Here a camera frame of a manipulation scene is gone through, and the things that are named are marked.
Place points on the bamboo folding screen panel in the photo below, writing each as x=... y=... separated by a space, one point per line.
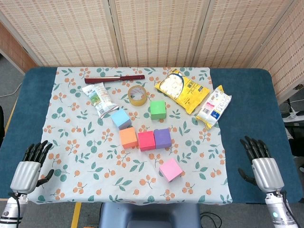
x=66 y=31
x=289 y=61
x=12 y=47
x=240 y=31
x=159 y=31

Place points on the green foam cube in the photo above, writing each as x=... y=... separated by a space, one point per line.
x=158 y=109

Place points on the red foam cube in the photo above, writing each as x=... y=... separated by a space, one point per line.
x=146 y=141

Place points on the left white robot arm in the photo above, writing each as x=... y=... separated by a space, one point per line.
x=10 y=211

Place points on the white green snack packet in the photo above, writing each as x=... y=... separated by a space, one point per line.
x=99 y=97

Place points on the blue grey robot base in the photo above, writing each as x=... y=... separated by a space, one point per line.
x=147 y=215

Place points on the yellow marshmallow bag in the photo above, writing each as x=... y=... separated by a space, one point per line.
x=187 y=95

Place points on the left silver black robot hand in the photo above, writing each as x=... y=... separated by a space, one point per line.
x=25 y=173

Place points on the pink foam cube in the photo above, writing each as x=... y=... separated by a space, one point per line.
x=170 y=169

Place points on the white power strip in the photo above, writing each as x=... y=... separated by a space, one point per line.
x=294 y=116

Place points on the dark red folded fan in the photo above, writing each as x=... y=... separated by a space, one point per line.
x=114 y=79

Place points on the yellow packing tape roll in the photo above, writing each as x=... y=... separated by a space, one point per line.
x=137 y=102

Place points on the blue foam cube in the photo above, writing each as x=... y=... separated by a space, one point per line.
x=120 y=118

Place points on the purple foam cube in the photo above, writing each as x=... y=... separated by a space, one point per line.
x=162 y=137

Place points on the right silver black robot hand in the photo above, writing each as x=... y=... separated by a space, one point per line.
x=267 y=173

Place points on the floral print tablecloth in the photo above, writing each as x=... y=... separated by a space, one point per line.
x=83 y=171

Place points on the white yellow-edged snack pack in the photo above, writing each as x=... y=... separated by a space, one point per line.
x=213 y=107

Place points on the orange foam cube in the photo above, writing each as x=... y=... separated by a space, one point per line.
x=128 y=139

